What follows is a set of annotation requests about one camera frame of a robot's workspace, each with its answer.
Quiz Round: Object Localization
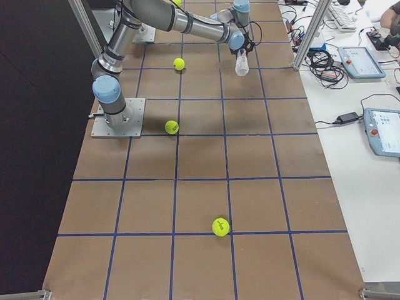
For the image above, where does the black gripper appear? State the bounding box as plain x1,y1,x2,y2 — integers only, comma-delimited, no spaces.
229,29,254,55

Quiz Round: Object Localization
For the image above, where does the clear Wilson tennis ball can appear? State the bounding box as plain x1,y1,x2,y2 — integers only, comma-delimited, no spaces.
235,49,249,76

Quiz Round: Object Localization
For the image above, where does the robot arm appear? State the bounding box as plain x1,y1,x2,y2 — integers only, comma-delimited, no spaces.
211,0,255,56
91,1,250,137

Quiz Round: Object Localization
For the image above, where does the tennis ball centre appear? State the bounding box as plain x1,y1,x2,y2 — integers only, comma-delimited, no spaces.
173,57,186,71

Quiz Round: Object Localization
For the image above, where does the tennis ball upper left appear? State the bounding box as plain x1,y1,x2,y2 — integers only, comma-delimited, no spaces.
164,120,179,135

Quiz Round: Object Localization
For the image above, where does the tennis ball bottom left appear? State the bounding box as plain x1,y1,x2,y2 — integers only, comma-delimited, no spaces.
212,217,230,237

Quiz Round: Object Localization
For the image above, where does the blue white box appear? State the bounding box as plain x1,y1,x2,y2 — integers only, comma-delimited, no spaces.
309,34,326,51

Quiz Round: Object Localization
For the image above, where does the white keyboard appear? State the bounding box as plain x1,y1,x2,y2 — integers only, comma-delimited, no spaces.
327,4,357,33

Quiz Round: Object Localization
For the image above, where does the upper teach pendant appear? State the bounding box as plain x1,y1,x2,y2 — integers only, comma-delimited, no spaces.
337,47,386,79

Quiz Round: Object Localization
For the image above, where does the teach pendant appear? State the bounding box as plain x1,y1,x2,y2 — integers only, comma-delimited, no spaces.
337,47,386,79
363,108,399,158

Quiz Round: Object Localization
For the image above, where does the black power adapter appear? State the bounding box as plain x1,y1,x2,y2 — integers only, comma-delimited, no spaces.
334,112,360,125

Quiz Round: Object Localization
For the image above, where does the lower teach pendant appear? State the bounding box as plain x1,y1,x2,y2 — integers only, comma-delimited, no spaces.
363,108,399,158

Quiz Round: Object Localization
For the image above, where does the aluminium frame post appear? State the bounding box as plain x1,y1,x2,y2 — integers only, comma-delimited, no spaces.
292,0,331,71

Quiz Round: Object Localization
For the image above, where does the black cable bundle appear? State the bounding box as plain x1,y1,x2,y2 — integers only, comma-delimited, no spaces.
307,49,349,90

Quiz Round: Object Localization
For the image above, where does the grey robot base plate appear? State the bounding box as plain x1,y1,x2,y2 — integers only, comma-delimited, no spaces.
91,98,146,138

